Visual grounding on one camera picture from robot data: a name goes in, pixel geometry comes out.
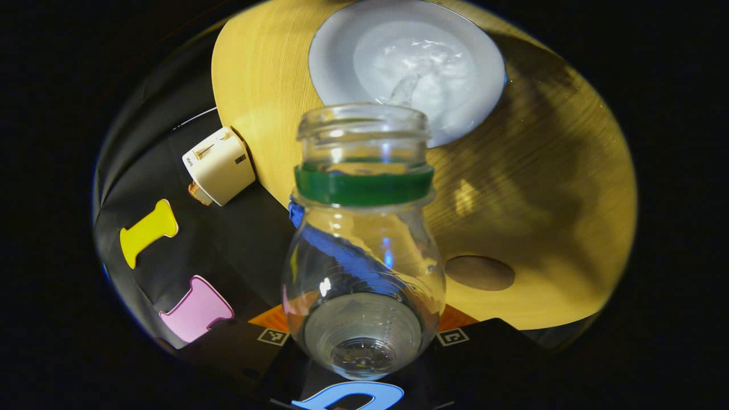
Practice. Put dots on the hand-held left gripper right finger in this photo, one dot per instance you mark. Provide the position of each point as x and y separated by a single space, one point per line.
484 353

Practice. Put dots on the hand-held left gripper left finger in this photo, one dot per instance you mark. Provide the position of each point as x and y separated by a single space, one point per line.
245 359

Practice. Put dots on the round brown coaster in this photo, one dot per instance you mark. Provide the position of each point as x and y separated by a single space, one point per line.
479 273

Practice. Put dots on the clear plastic water bottle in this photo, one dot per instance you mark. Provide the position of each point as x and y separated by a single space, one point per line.
364 273

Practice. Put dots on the white teacup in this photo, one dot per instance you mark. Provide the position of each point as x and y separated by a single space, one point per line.
342 51

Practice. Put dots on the blue folded towel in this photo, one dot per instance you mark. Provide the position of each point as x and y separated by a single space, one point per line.
295 212

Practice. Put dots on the toast slice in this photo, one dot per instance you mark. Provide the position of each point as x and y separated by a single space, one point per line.
199 195

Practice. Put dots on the white toaster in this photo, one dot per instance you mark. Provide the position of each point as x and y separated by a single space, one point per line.
222 165

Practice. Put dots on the black backdrop cloth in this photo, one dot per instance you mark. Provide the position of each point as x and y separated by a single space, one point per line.
142 171

